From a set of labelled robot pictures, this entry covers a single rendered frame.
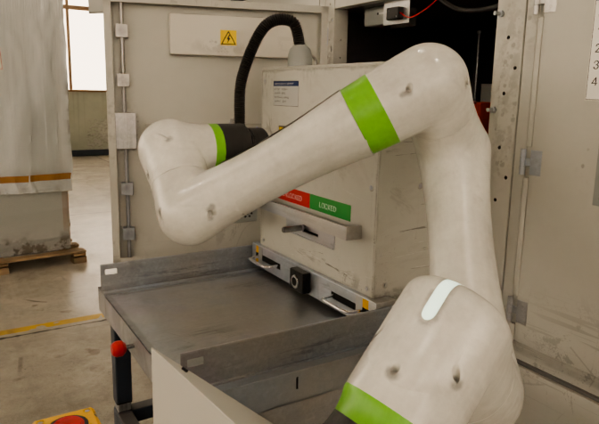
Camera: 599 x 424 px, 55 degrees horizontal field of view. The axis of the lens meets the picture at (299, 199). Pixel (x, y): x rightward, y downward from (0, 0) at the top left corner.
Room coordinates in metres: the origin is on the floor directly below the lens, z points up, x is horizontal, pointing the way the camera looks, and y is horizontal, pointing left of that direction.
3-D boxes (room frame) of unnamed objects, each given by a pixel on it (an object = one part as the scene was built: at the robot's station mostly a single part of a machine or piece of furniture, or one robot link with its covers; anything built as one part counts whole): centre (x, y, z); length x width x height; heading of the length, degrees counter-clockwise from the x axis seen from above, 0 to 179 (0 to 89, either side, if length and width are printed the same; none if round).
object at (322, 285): (1.34, -0.04, 0.90); 0.54 x 0.05 x 0.06; 32
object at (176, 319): (1.29, 0.04, 0.82); 0.68 x 0.62 x 0.06; 122
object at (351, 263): (1.33, -0.02, 1.15); 0.48 x 0.01 x 0.48; 32
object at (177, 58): (1.70, 0.23, 1.21); 0.63 x 0.07 x 0.74; 105
